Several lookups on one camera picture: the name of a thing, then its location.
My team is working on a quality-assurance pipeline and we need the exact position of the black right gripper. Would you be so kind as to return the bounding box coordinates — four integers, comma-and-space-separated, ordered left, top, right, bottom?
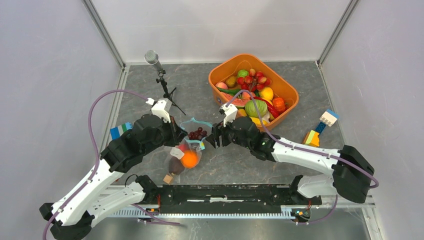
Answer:
206, 113, 252, 150

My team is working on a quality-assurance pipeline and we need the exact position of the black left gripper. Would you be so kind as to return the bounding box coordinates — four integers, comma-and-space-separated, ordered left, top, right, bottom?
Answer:
142, 114, 188, 155

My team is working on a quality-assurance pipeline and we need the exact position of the red strawberry toy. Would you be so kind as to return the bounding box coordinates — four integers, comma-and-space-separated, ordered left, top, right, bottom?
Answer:
178, 141, 192, 153

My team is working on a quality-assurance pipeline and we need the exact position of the dark purple grape bunch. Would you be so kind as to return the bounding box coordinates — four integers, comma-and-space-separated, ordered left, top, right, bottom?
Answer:
188, 127, 208, 141

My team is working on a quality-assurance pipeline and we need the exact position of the clear zip top bag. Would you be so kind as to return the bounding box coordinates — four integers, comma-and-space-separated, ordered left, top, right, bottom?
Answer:
163, 117, 212, 185

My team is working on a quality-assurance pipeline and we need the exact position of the orange fruit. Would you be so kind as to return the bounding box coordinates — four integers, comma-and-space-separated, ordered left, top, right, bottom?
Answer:
180, 150, 200, 169

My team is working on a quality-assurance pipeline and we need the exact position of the dark purple mangosteen toy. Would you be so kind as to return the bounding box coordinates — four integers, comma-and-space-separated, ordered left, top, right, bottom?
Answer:
168, 157, 186, 175

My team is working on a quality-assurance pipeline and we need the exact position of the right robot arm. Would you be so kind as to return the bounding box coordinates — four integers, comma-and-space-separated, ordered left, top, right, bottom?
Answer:
206, 116, 378, 204

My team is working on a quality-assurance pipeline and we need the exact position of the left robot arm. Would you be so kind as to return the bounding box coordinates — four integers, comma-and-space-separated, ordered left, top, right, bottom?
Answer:
39, 114, 188, 240

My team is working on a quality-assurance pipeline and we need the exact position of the watermelon slice toy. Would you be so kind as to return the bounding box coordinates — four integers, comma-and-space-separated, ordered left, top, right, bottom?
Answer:
221, 92, 250, 109

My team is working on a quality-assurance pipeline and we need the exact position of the small wooden cube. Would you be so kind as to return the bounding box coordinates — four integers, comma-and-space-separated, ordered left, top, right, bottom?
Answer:
163, 174, 174, 185

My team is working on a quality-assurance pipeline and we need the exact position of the green cabbage toy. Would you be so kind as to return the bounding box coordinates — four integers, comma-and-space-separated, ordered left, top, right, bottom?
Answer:
244, 99, 268, 118

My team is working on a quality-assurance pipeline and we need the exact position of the green chili pepper toy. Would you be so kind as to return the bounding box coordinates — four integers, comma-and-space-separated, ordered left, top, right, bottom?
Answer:
217, 87, 241, 96

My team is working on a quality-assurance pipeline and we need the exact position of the pink peach toy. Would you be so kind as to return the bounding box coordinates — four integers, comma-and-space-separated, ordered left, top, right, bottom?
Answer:
215, 82, 228, 90

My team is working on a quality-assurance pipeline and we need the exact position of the white mushroom toy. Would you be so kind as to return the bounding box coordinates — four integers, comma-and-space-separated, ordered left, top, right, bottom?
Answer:
261, 111, 271, 124

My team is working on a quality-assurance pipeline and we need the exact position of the blue green white block stack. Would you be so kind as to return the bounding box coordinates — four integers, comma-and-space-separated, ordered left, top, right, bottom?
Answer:
109, 122, 133, 140

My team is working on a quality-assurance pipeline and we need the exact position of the red chili pepper toy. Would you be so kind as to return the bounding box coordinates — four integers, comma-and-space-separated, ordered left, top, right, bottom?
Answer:
254, 96, 280, 120

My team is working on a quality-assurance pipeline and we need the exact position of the yellow lemon toy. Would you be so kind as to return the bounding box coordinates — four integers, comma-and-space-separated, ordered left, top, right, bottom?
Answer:
259, 86, 274, 101

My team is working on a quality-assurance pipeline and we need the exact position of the lychee cluster toy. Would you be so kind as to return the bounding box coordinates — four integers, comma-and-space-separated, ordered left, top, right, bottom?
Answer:
236, 68, 272, 92

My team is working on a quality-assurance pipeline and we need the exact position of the small orange pumpkin toy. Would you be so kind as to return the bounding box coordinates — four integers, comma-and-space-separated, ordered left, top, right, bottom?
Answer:
272, 97, 287, 114

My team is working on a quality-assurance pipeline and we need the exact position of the orange plastic bin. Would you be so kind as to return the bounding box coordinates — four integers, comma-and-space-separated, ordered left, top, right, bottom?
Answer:
208, 53, 299, 130

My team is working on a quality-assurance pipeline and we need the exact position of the black tripod microphone stand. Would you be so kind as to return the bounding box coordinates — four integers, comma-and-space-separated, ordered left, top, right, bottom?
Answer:
144, 50, 186, 115

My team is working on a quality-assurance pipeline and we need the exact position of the orange yellow green block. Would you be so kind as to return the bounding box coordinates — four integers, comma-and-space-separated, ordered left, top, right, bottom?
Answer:
302, 130, 320, 147

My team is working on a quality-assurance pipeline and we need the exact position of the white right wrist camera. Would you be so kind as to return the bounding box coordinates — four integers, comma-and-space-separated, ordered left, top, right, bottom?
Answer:
219, 102, 238, 127

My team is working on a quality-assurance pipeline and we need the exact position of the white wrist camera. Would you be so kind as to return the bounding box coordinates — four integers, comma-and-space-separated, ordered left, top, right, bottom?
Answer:
219, 102, 238, 127
145, 98, 172, 123

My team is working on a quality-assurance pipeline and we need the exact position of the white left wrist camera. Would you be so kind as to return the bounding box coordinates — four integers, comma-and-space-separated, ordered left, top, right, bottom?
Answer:
145, 98, 172, 123

